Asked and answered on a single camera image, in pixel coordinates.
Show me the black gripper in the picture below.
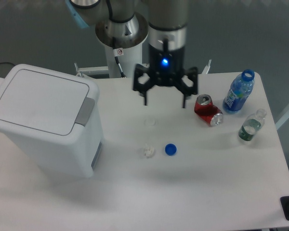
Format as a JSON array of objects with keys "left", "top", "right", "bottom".
[{"left": 132, "top": 44, "right": 198, "bottom": 109}]

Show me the white trash can lid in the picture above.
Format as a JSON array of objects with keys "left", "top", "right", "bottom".
[{"left": 0, "top": 69, "right": 90, "bottom": 136}]

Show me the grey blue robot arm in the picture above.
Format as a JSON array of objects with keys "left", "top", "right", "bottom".
[{"left": 66, "top": 0, "right": 198, "bottom": 99}]

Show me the crushed red soda can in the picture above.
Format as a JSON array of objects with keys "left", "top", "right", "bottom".
[{"left": 194, "top": 94, "right": 223, "bottom": 127}]

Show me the blue bottle cap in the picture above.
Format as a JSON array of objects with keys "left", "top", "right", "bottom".
[{"left": 165, "top": 143, "right": 177, "bottom": 156}]

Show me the white trash can body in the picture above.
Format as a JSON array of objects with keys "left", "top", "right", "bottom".
[{"left": 0, "top": 64, "right": 104, "bottom": 178}]

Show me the crumpled white paper ball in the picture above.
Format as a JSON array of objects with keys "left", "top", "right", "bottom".
[{"left": 143, "top": 144, "right": 155, "bottom": 158}]

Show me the clear green label bottle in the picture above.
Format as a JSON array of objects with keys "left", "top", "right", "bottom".
[{"left": 238, "top": 109, "right": 266, "bottom": 141}]

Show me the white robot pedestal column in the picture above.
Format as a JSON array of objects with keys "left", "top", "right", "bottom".
[{"left": 104, "top": 44, "right": 143, "bottom": 78}]

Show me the black cable on pedestal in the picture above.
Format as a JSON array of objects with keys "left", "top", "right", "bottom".
[{"left": 112, "top": 37, "right": 127, "bottom": 78}]

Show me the white metal base frame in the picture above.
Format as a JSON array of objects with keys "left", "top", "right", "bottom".
[{"left": 74, "top": 59, "right": 211, "bottom": 77}]

